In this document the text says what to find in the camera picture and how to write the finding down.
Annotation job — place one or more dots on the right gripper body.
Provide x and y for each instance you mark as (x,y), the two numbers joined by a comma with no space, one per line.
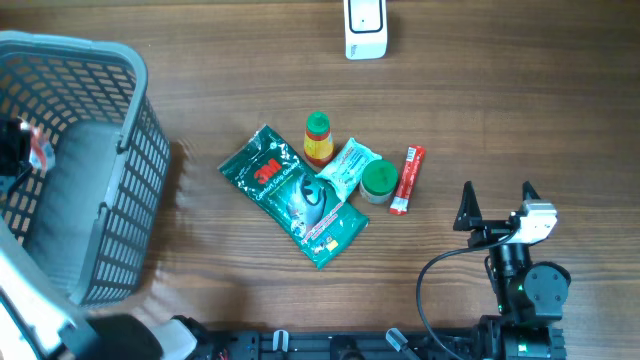
(490,232)

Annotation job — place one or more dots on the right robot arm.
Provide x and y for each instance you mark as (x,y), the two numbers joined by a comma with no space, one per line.
(530,296)

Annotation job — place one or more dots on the green 3M gloves packet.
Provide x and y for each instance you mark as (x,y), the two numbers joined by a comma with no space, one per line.
(276,178)

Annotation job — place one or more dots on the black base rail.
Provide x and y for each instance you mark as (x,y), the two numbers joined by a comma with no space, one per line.
(345,345)

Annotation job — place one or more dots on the sriracha chilli sauce bottle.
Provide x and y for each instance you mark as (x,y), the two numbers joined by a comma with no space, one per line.
(318,142)

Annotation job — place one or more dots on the red square snack packet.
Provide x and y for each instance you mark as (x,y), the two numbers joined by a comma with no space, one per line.
(42,155)

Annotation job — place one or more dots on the green lid glass jar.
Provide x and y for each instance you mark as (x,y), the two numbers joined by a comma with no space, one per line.
(378,181)

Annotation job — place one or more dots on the red stick sachet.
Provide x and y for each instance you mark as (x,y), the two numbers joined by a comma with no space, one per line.
(414,159)

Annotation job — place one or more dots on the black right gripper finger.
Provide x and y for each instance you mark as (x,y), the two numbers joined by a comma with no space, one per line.
(469,216)
(528,192)

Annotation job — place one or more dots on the grey plastic mesh basket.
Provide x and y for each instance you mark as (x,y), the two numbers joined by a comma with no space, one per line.
(86,218)

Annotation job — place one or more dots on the white barcode scanner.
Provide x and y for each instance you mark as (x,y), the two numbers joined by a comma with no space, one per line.
(366,29)

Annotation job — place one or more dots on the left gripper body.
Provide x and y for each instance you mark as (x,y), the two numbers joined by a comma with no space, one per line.
(14,147)

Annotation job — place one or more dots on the white teal tissue packet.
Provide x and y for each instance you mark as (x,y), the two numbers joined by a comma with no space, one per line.
(346,169)

